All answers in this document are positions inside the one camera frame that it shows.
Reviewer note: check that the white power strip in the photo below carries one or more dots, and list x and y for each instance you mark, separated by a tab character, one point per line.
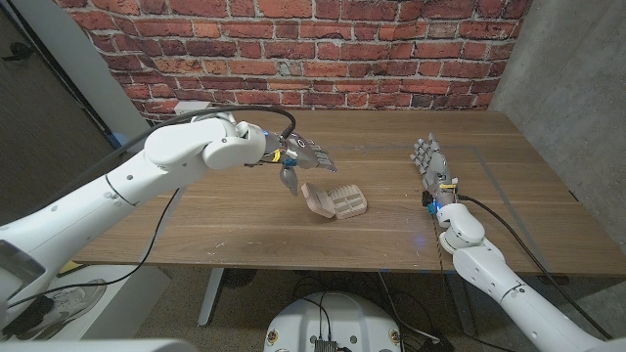
188	105

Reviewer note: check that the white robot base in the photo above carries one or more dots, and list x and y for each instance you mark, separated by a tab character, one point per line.
342	318

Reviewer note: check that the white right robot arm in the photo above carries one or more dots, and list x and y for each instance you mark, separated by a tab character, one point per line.
489	274

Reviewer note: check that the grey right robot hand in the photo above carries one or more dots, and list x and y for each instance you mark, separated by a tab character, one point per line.
435	168

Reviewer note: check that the grey sneaker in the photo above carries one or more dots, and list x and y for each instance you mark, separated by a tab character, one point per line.
73	298

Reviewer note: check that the grey table leg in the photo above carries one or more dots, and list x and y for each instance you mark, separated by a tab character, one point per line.
462	303

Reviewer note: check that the red brick printed backdrop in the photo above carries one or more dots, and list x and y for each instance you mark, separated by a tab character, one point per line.
318	49

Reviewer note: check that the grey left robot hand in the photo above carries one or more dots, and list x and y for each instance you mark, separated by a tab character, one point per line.
303	154

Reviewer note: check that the white robot torso edge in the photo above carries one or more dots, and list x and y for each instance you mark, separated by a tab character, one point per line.
98	346

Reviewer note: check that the beige jewelry box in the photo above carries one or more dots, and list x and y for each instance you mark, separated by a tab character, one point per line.
347	203

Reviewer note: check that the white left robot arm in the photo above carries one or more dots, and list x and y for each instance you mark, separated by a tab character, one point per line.
98	205

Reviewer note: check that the black round floor object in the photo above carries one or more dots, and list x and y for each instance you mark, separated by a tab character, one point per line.
239	277

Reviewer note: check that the dark door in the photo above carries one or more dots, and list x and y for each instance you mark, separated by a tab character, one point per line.
39	146

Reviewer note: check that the white table leg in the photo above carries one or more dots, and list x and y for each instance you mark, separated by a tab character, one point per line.
210	298

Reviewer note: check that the black floor adapter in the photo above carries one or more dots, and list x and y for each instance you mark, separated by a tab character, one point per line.
437	344

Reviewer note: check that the yellow black floor item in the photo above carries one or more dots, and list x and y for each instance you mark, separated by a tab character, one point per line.
71	268

